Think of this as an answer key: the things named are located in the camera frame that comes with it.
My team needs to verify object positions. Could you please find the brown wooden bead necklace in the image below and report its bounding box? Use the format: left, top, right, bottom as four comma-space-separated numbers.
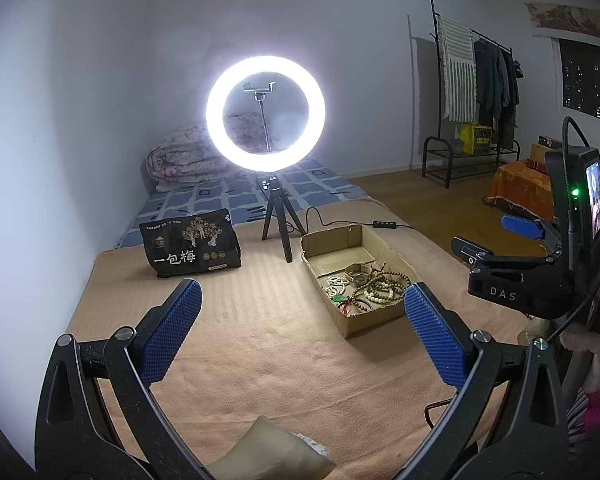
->
352, 269, 412, 306

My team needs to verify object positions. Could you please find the floral curtain valance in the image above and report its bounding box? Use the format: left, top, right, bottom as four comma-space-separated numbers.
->
525, 1, 600, 41

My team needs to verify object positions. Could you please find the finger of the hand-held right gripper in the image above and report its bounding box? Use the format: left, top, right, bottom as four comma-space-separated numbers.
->
451, 235, 501, 267
500, 213, 561, 242

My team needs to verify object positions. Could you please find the orange cloth covered table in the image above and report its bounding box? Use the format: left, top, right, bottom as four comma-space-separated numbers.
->
485, 160, 556, 221

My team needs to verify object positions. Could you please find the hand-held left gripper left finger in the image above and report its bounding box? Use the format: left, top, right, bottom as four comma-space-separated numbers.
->
34, 277, 216, 480

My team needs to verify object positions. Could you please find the black power cable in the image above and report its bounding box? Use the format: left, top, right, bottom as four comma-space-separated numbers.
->
302, 207, 433, 235

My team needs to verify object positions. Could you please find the beige cloth pouch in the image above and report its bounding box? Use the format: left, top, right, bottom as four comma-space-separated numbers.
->
215, 415, 338, 480

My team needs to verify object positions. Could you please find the black tripod stand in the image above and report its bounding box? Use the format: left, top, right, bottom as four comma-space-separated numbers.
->
257, 175, 303, 263

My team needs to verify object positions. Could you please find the dark hanging jacket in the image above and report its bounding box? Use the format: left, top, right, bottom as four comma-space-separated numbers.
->
472, 39, 506, 120
500, 50, 524, 123

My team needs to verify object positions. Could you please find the folded floral quilt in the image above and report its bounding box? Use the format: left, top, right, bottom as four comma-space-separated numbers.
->
142, 112, 291, 193

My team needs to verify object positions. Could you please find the striped hanging towel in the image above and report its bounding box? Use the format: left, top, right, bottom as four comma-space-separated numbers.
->
437, 14, 479, 123

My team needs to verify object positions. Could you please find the white ring light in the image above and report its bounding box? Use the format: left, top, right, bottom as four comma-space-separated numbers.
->
206, 55, 326, 167

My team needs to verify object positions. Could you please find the blue patterned bedsheet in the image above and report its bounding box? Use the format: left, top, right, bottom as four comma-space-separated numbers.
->
117, 156, 366, 250

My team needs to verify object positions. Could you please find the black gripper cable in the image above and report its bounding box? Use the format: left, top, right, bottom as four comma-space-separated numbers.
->
561, 116, 595, 153

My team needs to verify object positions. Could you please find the phone holder clamp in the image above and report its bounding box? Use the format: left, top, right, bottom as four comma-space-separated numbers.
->
242, 80, 278, 153

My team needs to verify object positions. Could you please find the gold wrist watch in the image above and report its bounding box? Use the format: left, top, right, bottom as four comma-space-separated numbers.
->
344, 262, 377, 286

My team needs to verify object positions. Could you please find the black clothes rack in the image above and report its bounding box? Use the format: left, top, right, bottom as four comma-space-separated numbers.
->
421, 0, 523, 190

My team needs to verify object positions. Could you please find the cardboard box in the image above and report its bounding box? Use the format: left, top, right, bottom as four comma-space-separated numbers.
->
300, 224, 423, 338

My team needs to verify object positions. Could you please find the black printed snack bag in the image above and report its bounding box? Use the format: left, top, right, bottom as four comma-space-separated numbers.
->
140, 208, 243, 278

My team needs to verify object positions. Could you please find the thin black cable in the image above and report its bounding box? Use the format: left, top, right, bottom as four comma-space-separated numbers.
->
424, 399, 463, 430

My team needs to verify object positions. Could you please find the person's right forearm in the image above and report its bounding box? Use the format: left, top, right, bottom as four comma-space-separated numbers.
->
560, 317, 600, 361

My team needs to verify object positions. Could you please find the white bead bracelet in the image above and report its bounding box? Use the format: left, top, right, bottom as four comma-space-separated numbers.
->
324, 274, 352, 299

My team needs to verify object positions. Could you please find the yellow box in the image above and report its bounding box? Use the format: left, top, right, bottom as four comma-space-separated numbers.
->
459, 124, 493, 153

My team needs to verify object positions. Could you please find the dark window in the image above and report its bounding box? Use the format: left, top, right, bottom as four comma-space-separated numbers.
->
557, 37, 600, 128

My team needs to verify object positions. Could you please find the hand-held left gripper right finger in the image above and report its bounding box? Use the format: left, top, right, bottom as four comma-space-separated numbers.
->
402, 281, 578, 480

